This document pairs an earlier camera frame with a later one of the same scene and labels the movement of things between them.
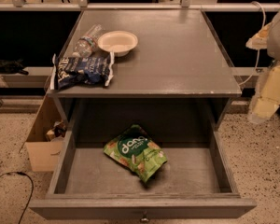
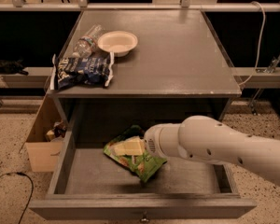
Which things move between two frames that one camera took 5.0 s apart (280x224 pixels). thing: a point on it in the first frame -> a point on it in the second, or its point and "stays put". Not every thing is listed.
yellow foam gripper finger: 259,40 -> 134,146
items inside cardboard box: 59,131 stays put
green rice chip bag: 137,150 stays put
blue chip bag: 70,72 stays put
